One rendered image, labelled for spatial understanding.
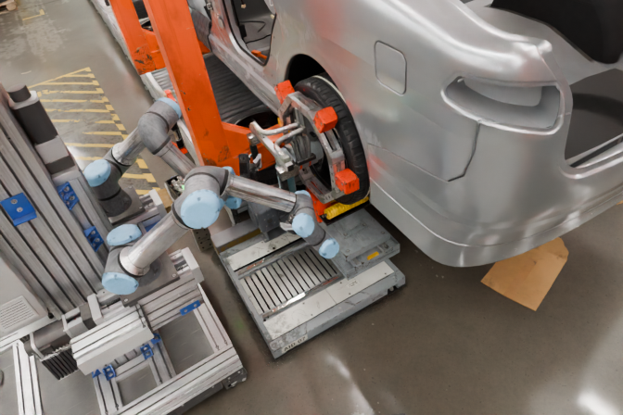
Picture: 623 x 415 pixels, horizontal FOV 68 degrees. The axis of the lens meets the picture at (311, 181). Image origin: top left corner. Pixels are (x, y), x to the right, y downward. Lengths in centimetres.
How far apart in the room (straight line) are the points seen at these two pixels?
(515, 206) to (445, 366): 114
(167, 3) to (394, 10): 110
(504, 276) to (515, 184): 138
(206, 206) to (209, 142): 111
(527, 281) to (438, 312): 53
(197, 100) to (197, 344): 120
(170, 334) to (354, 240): 109
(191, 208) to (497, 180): 92
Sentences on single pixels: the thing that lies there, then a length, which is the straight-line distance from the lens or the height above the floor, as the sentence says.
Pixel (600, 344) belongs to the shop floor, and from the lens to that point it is 272.
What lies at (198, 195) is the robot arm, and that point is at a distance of 144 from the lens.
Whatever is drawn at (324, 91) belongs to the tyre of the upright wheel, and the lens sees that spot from 208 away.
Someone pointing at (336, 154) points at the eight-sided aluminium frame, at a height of 97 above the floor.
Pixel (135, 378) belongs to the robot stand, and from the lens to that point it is 246.
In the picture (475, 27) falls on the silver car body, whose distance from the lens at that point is 136.
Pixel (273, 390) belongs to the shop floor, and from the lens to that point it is 245.
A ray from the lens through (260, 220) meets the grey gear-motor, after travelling 268.
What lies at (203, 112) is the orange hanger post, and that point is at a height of 101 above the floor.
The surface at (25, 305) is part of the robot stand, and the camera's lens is 206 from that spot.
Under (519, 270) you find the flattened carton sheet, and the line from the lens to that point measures 287.
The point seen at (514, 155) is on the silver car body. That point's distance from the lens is 143.
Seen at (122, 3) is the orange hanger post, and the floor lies 112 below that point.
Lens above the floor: 216
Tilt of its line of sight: 39 degrees down
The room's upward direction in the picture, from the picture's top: 9 degrees counter-clockwise
